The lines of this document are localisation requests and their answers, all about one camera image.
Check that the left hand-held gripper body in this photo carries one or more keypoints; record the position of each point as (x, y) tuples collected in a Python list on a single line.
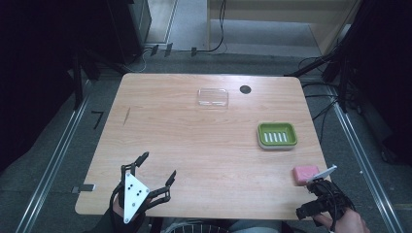
[(133, 194)]

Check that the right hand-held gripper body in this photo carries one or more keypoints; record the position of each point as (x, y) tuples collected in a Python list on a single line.
[(325, 197)]

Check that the pink soap bar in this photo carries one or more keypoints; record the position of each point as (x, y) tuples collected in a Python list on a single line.
[(303, 174)]

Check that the person's left hand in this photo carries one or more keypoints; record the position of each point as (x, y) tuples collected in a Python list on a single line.
[(117, 212)]

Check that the person's right hand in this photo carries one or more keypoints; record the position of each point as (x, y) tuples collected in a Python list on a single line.
[(348, 225)]

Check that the small metal floor plate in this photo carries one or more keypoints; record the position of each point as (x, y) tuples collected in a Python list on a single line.
[(85, 188)]

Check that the green soap dish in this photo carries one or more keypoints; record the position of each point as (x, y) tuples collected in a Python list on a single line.
[(277, 135)]

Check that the clear plastic tray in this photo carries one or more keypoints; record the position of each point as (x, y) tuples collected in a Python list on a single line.
[(213, 97)]

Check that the black stand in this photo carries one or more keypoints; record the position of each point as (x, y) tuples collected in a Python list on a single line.
[(77, 81), (333, 64)]

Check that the black round table grommet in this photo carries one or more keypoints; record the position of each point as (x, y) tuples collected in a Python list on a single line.
[(245, 89)]

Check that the dark cabinet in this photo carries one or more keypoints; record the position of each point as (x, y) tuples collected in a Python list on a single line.
[(129, 29)]

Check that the light wooden shelf unit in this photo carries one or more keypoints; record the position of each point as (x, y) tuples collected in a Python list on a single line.
[(285, 13)]

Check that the metal floor rail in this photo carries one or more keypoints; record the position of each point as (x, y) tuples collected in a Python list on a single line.
[(53, 165), (366, 166)]

